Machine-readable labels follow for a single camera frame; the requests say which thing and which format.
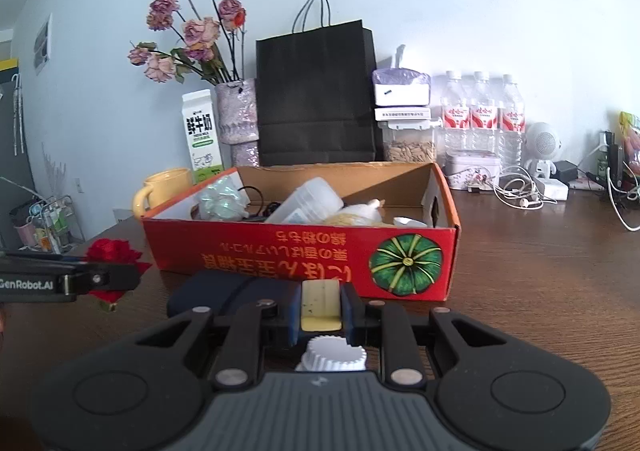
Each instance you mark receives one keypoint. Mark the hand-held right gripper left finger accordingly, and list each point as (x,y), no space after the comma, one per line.
(294,316)

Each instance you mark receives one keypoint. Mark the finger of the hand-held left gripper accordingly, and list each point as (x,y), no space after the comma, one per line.
(115,277)
(50,258)

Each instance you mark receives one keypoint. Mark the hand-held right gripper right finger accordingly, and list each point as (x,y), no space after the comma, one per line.
(347,316)

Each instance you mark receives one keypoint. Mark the red artificial flower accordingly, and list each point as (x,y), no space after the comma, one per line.
(112,251)

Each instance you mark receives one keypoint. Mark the pale yellow block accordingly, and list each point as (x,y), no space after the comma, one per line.
(320,303)

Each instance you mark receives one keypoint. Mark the white scalloped lid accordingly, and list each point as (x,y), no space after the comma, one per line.
(332,356)

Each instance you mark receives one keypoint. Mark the red cardboard box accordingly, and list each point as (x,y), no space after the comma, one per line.
(280,251)

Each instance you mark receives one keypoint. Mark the dark navy case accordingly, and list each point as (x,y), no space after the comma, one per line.
(210,293)

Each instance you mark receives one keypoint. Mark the white and yellow plush toy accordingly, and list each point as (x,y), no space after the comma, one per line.
(357,213)

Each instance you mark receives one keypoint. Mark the translucent plastic jar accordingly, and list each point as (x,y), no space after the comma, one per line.
(305,203)

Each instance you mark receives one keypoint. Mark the pale plastic bag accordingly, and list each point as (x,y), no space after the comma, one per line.
(220,201)

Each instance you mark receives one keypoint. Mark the yellow mug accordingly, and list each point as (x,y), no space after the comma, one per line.
(167,186)

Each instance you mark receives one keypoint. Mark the white milk carton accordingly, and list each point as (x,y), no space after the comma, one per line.
(200,131)

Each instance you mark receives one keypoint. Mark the clear container of seeds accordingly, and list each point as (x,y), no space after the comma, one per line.
(407,148)

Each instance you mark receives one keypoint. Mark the floral tin box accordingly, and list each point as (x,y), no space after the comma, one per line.
(472,171)

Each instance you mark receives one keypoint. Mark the purple ceramic vase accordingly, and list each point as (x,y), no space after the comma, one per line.
(237,111)

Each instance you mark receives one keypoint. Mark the flat white box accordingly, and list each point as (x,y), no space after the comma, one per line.
(402,113)

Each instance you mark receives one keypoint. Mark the black paper bag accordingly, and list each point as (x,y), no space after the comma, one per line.
(315,96)

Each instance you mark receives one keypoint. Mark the water bottle red label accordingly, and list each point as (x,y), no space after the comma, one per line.
(482,118)
(510,121)
(455,116)

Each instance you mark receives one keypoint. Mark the white box in plastic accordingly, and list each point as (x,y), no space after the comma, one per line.
(400,93)

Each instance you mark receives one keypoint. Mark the white power charger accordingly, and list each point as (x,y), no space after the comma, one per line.
(555,190)

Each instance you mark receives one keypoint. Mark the dried pink roses bouquet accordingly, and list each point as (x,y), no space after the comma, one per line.
(200,31)

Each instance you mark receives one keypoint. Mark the white robot speaker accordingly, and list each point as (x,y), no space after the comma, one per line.
(542,141)

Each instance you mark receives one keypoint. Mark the black power adapter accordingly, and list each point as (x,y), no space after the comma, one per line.
(567,171)

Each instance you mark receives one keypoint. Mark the small green bottle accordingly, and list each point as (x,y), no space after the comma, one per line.
(604,163)

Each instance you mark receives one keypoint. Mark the yellow snack bag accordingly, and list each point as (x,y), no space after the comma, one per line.
(631,141)

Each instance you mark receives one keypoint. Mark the wall paper notice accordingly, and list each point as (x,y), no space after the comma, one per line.
(42,43)

